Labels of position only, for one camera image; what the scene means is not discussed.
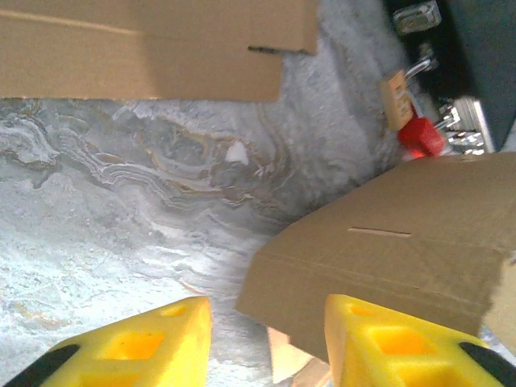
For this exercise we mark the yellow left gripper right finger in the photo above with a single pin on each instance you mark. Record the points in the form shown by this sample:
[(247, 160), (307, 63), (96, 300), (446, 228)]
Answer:
[(363, 354)]

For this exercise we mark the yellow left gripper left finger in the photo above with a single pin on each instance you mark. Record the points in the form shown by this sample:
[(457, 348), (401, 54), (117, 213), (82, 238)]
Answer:
[(169, 346)]

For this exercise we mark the brown cardboard box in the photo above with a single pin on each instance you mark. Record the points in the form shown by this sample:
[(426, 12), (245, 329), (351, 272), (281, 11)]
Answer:
[(383, 250)]

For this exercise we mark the cardboard sheet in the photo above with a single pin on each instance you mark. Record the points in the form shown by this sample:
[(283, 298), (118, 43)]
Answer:
[(141, 52)]

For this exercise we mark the red padlock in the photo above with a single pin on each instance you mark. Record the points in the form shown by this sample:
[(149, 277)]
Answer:
[(419, 135)]

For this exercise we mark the brass padlock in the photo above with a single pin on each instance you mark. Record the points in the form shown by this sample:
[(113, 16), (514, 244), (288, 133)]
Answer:
[(397, 101)]

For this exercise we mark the black case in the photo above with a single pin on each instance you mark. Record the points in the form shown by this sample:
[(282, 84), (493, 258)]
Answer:
[(479, 48)]

